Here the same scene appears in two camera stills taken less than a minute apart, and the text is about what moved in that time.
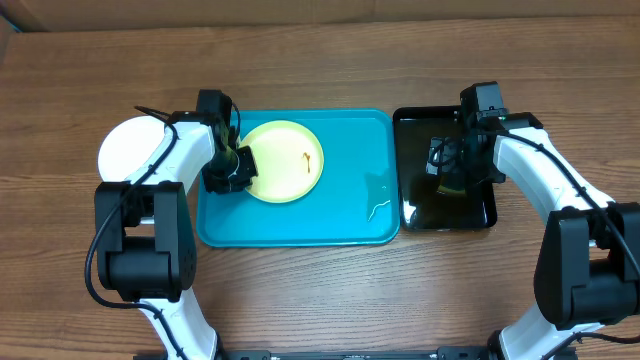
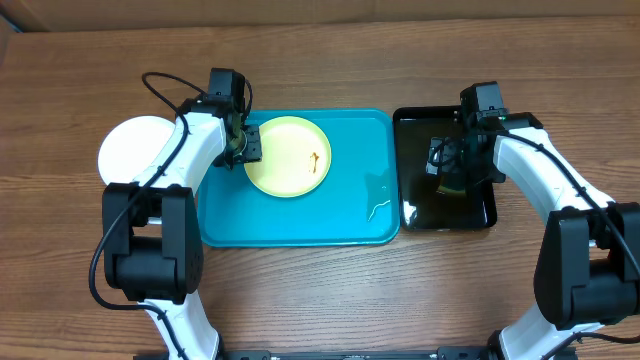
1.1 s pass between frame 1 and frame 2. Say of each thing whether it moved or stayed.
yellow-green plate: moved
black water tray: stayed
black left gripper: moved
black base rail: stayed
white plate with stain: stayed
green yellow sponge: stayed
